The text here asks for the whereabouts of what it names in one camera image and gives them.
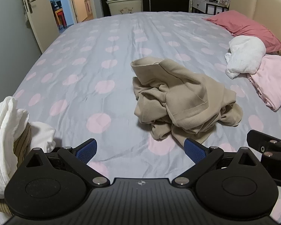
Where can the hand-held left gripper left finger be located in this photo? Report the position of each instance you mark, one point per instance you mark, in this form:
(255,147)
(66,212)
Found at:
(86,151)

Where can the beige knit sweater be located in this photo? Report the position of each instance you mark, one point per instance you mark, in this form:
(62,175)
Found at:
(178,93)

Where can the cream hallway door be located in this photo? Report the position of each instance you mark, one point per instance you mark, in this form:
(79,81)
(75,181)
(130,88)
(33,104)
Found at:
(80,4)

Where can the cream room door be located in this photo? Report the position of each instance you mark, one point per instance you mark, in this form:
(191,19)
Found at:
(39,16)

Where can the beige padded headboard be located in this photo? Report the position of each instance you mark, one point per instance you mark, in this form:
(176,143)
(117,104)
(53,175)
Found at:
(271,9)

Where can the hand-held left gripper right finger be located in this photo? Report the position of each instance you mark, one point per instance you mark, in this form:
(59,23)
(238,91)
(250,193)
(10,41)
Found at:
(195,151)

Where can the red stool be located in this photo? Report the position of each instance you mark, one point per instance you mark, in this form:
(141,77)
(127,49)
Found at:
(60,16)

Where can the crumpled white muslin cloth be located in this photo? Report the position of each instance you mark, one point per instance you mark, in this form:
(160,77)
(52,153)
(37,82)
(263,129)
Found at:
(245,54)

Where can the small picture frame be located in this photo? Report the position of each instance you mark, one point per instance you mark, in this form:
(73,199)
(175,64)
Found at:
(223,1)

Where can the white black nightstand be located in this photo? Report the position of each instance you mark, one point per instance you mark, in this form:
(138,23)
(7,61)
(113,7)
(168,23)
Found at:
(201,4)

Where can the light pink cloth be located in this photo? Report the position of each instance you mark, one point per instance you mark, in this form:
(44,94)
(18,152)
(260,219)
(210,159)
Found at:
(274,79)

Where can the tan dark striped cloth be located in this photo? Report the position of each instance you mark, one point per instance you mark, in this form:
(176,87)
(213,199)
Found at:
(21,145)

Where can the cream storage bin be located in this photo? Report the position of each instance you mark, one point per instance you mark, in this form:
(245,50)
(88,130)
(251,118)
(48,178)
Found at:
(124,7)

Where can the pink pillow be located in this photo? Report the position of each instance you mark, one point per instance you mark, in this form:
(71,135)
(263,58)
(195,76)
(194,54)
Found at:
(243,25)

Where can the dark chair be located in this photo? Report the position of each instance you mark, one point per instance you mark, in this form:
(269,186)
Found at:
(56,4)

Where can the folded white muslin cloth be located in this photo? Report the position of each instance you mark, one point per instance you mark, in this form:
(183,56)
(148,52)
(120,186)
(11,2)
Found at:
(4,133)

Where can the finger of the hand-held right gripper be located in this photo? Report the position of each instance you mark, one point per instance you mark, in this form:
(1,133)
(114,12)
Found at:
(257,140)

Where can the pink polka dot bed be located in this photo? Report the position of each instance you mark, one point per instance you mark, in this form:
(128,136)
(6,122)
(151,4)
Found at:
(84,75)

